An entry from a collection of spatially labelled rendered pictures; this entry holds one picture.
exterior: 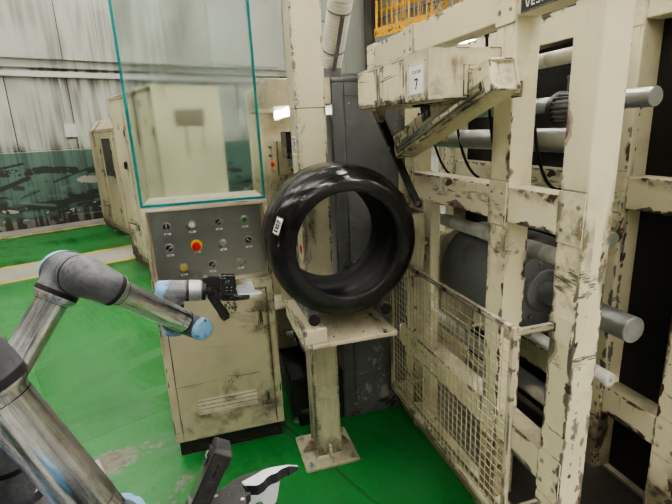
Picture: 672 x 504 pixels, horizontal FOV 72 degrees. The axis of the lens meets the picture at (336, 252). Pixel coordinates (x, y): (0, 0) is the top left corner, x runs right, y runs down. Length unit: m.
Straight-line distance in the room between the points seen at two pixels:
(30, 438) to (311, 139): 1.47
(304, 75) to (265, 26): 10.63
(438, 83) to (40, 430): 1.24
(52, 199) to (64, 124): 1.46
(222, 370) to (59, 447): 1.64
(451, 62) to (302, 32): 0.71
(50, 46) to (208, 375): 9.03
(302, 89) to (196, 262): 0.93
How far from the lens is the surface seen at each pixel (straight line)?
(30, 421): 0.81
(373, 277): 1.93
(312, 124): 1.95
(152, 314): 1.49
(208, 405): 2.51
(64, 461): 0.84
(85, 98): 10.76
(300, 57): 1.96
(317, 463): 2.45
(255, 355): 2.40
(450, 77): 1.47
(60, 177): 10.56
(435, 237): 2.15
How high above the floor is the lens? 1.57
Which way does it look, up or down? 15 degrees down
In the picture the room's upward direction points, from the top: 3 degrees counter-clockwise
